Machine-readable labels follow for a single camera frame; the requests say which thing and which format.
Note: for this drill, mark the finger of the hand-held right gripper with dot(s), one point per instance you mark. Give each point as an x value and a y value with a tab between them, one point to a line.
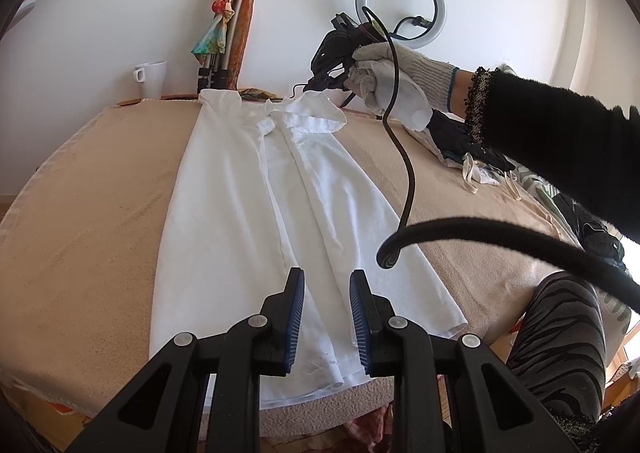
322	81

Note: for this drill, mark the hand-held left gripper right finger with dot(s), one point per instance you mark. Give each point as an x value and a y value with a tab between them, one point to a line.
359	318

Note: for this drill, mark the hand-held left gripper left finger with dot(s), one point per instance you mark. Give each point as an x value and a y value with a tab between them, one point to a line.
295	318

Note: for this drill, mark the white shirt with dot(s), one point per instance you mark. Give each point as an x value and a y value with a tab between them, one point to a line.
225	233

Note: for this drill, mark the person's right forearm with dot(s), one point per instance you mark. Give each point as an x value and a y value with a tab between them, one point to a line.
550	133

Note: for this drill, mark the person's right hand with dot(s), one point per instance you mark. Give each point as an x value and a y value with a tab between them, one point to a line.
415	68

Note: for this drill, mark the patterned green cloth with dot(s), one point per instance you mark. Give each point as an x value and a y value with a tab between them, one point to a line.
257	94

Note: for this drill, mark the silver tripod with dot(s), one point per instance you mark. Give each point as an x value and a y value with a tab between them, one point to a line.
229	48

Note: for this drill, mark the colourful scarf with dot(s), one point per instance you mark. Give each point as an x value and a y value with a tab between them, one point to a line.
212	35

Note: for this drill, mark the white cup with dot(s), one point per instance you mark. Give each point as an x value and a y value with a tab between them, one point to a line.
154	80

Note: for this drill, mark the person's leg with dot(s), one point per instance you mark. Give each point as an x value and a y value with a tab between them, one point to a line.
555	333

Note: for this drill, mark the beige blanket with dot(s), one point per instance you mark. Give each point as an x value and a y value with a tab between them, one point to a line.
90	233

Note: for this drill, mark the green striped cloth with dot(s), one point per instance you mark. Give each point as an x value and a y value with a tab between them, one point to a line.
542	190

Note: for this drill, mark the dark cloth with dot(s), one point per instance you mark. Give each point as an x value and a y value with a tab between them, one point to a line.
595	233

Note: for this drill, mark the cardboard box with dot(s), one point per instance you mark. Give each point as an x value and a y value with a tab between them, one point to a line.
35	413

